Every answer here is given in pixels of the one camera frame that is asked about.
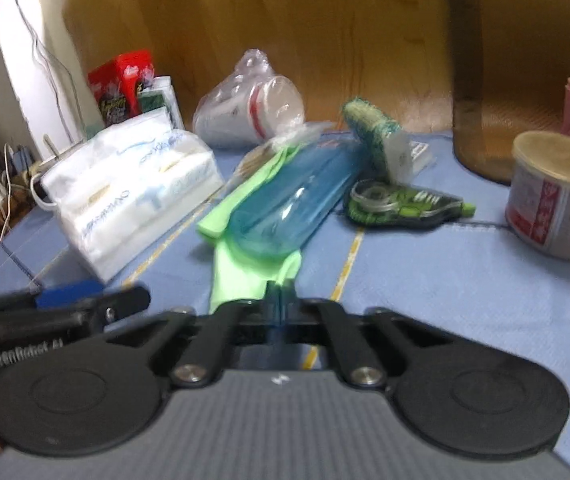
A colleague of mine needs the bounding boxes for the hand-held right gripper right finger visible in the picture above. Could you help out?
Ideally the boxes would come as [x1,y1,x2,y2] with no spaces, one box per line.
[283,284,428,391]

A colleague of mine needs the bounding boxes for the clear toothpick packet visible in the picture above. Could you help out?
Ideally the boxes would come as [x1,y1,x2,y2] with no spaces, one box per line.
[235,137,291,183]

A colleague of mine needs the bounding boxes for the round can with pink label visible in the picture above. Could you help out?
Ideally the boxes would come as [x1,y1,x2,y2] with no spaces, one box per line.
[505,131,570,261]

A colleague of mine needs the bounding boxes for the blue checked bed sheet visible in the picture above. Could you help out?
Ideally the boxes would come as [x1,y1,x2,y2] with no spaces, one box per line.
[0,130,570,480]

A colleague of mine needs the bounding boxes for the brown chair back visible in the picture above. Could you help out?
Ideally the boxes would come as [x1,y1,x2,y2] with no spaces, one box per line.
[446,0,570,186]

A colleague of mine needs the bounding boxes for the green patterned sponge packet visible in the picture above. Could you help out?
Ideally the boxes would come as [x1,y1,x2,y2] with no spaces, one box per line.
[341,99,436,183]

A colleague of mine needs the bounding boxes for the bagged paper cups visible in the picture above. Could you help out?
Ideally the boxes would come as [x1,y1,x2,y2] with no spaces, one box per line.
[192,49,336,150]

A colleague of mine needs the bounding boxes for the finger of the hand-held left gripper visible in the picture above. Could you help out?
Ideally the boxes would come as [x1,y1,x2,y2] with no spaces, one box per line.
[0,281,108,325]
[0,285,152,347]

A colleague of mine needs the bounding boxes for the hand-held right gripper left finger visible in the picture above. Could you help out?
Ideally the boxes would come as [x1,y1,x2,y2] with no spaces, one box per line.
[135,282,283,389]

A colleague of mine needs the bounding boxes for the green correction tape dispenser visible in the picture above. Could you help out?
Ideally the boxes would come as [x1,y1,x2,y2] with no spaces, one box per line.
[344,179,477,231]

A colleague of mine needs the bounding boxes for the wooden board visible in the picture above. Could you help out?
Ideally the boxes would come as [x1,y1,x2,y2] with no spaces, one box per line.
[62,0,458,136]

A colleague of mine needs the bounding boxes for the light green cloth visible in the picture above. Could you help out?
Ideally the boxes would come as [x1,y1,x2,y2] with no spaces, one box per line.
[196,147,303,314]

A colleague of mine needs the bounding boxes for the clear blue pouch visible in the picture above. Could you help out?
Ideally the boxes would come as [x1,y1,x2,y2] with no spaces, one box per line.
[227,139,371,260]

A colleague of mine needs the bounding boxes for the green and white packet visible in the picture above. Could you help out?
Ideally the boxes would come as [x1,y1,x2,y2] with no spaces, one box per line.
[137,76,186,131]

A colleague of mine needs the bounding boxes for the red printed box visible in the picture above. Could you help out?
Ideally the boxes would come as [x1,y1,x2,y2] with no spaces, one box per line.
[87,50,158,128]

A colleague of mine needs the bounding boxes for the white tissue pack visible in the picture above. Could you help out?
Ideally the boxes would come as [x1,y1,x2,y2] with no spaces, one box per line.
[40,107,225,283]

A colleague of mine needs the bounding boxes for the thin white cable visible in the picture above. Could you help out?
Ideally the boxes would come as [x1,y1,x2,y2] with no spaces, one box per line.
[0,0,90,142]

